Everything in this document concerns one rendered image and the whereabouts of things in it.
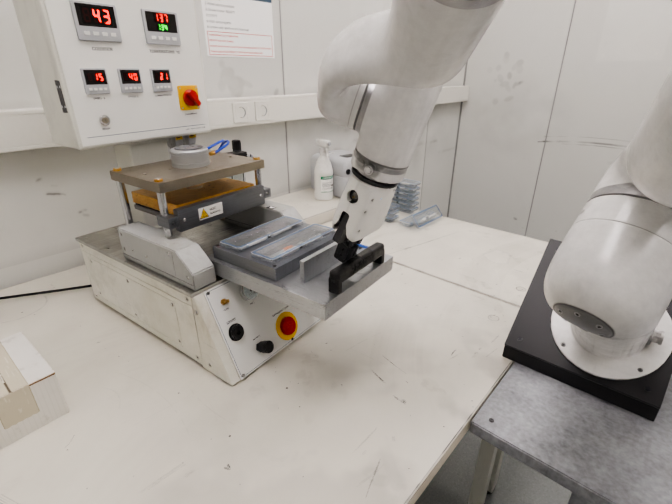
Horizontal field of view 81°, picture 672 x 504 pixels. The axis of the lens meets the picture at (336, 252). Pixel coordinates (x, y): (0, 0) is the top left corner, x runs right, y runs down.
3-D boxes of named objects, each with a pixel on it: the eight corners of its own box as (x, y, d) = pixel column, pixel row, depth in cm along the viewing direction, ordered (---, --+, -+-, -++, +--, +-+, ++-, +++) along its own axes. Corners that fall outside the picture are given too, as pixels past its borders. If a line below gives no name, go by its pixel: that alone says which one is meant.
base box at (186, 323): (95, 300, 103) (77, 240, 96) (212, 252, 131) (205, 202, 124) (232, 388, 75) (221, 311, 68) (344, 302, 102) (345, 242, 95)
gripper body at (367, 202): (380, 186, 54) (355, 249, 61) (413, 172, 62) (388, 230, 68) (339, 161, 57) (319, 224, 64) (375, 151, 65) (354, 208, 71)
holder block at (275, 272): (213, 257, 76) (212, 245, 75) (284, 227, 91) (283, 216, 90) (276, 281, 67) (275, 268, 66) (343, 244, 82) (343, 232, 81)
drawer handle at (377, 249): (328, 292, 64) (327, 270, 63) (375, 259, 75) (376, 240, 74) (338, 295, 63) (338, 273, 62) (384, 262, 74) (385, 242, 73)
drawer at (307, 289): (206, 274, 78) (200, 238, 75) (282, 239, 94) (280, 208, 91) (325, 325, 62) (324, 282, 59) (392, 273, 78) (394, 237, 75)
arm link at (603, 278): (684, 276, 57) (738, 180, 39) (623, 385, 55) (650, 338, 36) (593, 245, 65) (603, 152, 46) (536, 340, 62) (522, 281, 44)
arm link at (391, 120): (345, 152, 55) (407, 175, 55) (377, 51, 47) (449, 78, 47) (355, 134, 62) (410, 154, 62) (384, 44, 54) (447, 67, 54)
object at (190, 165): (104, 206, 89) (89, 148, 84) (215, 179, 112) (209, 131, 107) (167, 229, 76) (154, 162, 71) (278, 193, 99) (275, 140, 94)
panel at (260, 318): (240, 380, 76) (202, 292, 73) (332, 311, 98) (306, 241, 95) (246, 381, 75) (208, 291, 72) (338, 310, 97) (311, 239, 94)
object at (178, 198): (134, 208, 88) (125, 166, 84) (215, 187, 104) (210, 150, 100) (181, 224, 79) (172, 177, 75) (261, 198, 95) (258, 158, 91)
